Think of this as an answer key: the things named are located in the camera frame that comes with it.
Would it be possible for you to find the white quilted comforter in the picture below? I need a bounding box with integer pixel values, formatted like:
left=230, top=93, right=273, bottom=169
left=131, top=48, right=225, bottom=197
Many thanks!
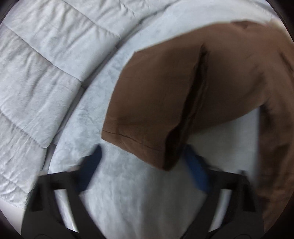
left=1, top=1, right=170, bottom=208

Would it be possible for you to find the brown corduroy jacket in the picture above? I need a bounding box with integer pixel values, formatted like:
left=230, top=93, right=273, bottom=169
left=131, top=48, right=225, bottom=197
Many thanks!
left=102, top=21, right=293, bottom=230

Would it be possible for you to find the light grey plush bed sheet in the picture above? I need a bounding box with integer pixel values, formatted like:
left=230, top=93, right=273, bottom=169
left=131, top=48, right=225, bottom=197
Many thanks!
left=49, top=1, right=276, bottom=238

